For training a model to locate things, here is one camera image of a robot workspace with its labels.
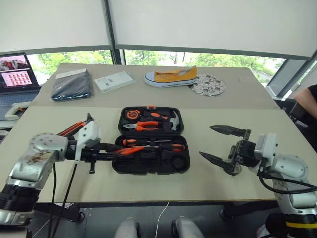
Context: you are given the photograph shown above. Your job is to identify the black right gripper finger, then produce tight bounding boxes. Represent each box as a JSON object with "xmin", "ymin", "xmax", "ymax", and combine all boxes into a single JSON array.
[
  {"xmin": 209, "ymin": 125, "xmax": 246, "ymax": 137},
  {"xmin": 199, "ymin": 151, "xmax": 235, "ymax": 172}
]

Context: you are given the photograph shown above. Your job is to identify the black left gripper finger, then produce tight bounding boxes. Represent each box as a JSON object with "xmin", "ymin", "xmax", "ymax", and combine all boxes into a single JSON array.
[
  {"xmin": 100, "ymin": 142, "xmax": 126, "ymax": 151},
  {"xmin": 99, "ymin": 152, "xmax": 125, "ymax": 161}
]

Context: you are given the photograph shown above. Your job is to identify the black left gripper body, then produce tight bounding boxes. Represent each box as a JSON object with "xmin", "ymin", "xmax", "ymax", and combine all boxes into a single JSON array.
[{"xmin": 80, "ymin": 146, "xmax": 112, "ymax": 175}]

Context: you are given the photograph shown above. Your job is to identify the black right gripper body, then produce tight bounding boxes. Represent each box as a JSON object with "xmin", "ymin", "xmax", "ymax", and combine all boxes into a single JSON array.
[{"xmin": 224, "ymin": 128, "xmax": 261, "ymax": 177}]

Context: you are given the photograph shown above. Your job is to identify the orange needle-nose pliers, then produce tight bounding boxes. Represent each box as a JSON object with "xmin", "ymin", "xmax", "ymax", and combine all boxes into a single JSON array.
[{"xmin": 112, "ymin": 146, "xmax": 145, "ymax": 157}]

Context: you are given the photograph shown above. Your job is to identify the black plastic tool case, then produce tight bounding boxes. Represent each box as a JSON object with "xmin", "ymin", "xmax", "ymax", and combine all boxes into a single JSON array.
[{"xmin": 111, "ymin": 106, "xmax": 191, "ymax": 176}]

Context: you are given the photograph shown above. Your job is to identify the long-shaft orange black screwdriver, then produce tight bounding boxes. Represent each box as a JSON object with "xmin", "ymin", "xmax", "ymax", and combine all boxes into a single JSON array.
[{"xmin": 121, "ymin": 138, "xmax": 172, "ymax": 147}]

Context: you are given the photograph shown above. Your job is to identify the orange black tape measure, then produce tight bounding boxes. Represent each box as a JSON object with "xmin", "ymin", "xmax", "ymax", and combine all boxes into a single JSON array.
[{"xmin": 124, "ymin": 110, "xmax": 142, "ymax": 122}]

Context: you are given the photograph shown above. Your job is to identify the orange combination pliers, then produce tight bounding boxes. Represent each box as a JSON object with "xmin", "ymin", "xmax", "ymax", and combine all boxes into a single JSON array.
[{"xmin": 122, "ymin": 120, "xmax": 164, "ymax": 132}]

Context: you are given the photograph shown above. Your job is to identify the short orange black screwdriver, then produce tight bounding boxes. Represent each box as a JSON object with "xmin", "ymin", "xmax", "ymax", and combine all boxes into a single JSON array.
[{"xmin": 138, "ymin": 143, "xmax": 187, "ymax": 153}]

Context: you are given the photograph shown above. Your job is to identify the round perforated metal plate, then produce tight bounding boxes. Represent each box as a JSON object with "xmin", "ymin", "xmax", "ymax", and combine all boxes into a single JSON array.
[{"xmin": 187, "ymin": 72, "xmax": 227, "ymax": 98}]

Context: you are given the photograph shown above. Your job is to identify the black table leg with caster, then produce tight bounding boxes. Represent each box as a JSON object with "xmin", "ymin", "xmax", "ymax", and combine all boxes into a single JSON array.
[{"xmin": 33, "ymin": 202, "xmax": 85, "ymax": 223}]

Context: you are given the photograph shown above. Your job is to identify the flat white box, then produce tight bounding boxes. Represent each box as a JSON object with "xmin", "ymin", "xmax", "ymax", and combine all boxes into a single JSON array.
[{"xmin": 93, "ymin": 71, "xmax": 137, "ymax": 94}]

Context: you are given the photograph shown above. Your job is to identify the dark folded fabric bag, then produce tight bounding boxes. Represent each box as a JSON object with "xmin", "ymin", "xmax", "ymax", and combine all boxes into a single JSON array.
[{"xmin": 50, "ymin": 69, "xmax": 95, "ymax": 102}]

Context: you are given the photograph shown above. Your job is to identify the grey rounded shape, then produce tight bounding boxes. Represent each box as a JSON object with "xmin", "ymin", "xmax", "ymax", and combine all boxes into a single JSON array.
[
  {"xmin": 171, "ymin": 217, "xmax": 204, "ymax": 238},
  {"xmin": 114, "ymin": 217, "xmax": 140, "ymax": 238}
]

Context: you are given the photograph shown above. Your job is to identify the yellow white canvas shoe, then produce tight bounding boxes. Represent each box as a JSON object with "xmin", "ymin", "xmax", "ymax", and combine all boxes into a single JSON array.
[{"xmin": 143, "ymin": 65, "xmax": 198, "ymax": 89}]

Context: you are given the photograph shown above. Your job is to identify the person in black shirt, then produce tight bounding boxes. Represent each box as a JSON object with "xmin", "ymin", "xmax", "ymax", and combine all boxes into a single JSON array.
[{"xmin": 294, "ymin": 84, "xmax": 317, "ymax": 131}]

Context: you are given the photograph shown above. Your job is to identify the white handheld device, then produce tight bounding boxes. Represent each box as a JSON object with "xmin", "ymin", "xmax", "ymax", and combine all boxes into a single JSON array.
[{"xmin": 4, "ymin": 101, "xmax": 32, "ymax": 121}]

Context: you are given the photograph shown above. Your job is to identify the white roller blind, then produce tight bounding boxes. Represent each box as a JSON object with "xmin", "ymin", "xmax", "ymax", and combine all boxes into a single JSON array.
[
  {"xmin": 0, "ymin": 0, "xmax": 112, "ymax": 53},
  {"xmin": 108, "ymin": 0, "xmax": 317, "ymax": 60}
]

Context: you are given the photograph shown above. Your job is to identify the open laptop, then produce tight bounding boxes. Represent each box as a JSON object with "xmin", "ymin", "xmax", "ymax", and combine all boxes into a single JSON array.
[{"xmin": 0, "ymin": 52, "xmax": 42, "ymax": 108}]

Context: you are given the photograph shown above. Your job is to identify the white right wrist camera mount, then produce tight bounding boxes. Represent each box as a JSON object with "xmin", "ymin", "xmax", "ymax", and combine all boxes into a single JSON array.
[{"xmin": 253, "ymin": 133, "xmax": 278, "ymax": 172}]

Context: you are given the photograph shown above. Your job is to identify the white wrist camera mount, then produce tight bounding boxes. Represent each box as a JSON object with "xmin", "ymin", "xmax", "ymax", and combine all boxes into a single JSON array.
[
  {"xmin": 253, "ymin": 133, "xmax": 278, "ymax": 172},
  {"xmin": 75, "ymin": 120, "xmax": 103, "ymax": 162}
]

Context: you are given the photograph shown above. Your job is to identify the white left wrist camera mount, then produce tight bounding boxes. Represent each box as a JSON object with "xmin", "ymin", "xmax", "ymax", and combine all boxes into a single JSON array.
[{"xmin": 75, "ymin": 120, "xmax": 103, "ymax": 162}]

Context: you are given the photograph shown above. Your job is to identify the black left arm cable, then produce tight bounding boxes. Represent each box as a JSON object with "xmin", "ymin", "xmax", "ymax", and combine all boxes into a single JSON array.
[{"xmin": 48, "ymin": 160, "xmax": 78, "ymax": 238}]

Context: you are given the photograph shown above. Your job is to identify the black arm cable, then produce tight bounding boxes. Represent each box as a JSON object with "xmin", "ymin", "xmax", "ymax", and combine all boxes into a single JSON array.
[
  {"xmin": 257, "ymin": 171, "xmax": 317, "ymax": 195},
  {"xmin": 48, "ymin": 160, "xmax": 78, "ymax": 238}
]

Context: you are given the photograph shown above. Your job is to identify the hammer with orange handle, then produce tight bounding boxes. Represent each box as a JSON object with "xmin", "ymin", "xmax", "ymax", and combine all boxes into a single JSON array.
[{"xmin": 143, "ymin": 110, "xmax": 183, "ymax": 131}]

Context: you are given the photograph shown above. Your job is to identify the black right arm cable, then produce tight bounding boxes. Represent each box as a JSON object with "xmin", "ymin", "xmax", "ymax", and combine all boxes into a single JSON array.
[{"xmin": 257, "ymin": 171, "xmax": 317, "ymax": 195}]

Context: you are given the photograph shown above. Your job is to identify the thin white cable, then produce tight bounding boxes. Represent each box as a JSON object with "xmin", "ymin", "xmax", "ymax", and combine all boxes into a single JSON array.
[{"xmin": 154, "ymin": 201, "xmax": 171, "ymax": 238}]

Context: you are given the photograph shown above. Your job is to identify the dark window frame post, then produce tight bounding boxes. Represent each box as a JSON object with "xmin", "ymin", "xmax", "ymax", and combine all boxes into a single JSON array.
[{"xmin": 104, "ymin": 0, "xmax": 126, "ymax": 66}]

